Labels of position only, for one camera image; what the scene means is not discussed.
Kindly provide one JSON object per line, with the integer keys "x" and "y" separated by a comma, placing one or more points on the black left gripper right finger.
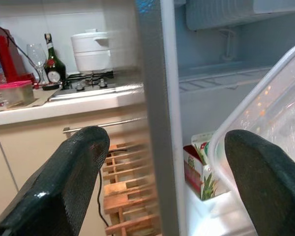
{"x": 268, "y": 186}

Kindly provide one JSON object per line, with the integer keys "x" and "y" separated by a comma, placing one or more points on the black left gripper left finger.
{"x": 54, "y": 186}

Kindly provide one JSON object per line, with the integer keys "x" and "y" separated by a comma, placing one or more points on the clear plastic food container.
{"x": 273, "y": 105}

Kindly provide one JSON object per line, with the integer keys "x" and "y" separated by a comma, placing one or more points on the white fridge shelf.
{"x": 211, "y": 78}

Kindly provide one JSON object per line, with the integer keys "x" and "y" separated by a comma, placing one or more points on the grey mini fridge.
{"x": 162, "y": 98}

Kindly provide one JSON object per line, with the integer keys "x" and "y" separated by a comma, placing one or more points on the beige kitchen base cabinet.
{"x": 39, "y": 137}

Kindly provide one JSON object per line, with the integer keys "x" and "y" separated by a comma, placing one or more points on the juice carton green cap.
{"x": 207, "y": 177}

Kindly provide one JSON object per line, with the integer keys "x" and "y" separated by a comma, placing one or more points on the wooden slatted rack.
{"x": 127, "y": 186}

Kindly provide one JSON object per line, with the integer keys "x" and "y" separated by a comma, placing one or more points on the red carton box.
{"x": 191, "y": 172}

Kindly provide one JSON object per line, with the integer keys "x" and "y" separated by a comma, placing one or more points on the pink-lidded small container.
{"x": 17, "y": 94}

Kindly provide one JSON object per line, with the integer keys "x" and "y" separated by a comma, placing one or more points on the black round lid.
{"x": 50, "y": 86}

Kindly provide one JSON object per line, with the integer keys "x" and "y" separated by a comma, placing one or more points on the steel gas hob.
{"x": 88, "y": 92}

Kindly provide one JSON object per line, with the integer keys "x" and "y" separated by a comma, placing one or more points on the dark green bottle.
{"x": 55, "y": 68}

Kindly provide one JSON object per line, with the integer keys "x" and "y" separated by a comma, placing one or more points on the clear wine glass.
{"x": 36, "y": 54}

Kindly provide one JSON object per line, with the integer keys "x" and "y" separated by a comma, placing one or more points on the white pot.
{"x": 91, "y": 54}

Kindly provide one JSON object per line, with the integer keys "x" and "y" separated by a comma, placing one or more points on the red coffee machine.
{"x": 5, "y": 49}

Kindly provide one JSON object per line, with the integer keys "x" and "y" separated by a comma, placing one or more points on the white freezer compartment flap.
{"x": 223, "y": 14}

